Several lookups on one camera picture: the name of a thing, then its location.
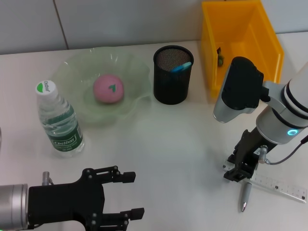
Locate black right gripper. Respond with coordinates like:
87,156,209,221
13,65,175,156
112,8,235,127
223,127,278,183

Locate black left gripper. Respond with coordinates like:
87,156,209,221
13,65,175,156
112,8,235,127
27,165,145,231

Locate clear plastic ruler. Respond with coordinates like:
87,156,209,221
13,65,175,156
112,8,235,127
222,157,308,205

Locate clear water bottle green label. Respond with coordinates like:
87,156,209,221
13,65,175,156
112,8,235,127
36,80,85,158

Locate pink peach toy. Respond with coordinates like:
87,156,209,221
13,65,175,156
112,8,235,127
93,74,126,104

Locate green plastic wrapper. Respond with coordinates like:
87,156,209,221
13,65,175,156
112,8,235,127
216,47,226,67

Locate blue scissors with cap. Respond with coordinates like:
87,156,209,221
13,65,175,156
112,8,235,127
170,61,193,73

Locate silver ballpoint pen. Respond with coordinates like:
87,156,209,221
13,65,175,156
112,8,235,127
241,182,253,213

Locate black mesh pen cup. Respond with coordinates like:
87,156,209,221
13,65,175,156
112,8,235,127
153,45,194,105

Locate green glass fruit plate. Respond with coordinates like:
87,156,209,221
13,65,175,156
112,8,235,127
51,47,151,125

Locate yellow plastic storage bin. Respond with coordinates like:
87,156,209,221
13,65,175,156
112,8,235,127
201,0,285,99

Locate right wrist connector cable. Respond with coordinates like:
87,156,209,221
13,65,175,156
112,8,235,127
258,134,308,166

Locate wrist connector cable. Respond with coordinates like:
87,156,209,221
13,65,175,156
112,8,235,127
42,171,55,186
258,134,308,166

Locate left wrist connector cable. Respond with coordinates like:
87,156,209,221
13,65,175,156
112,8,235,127
42,171,55,186

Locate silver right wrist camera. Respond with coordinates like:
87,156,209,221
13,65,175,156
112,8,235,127
213,56,270,124

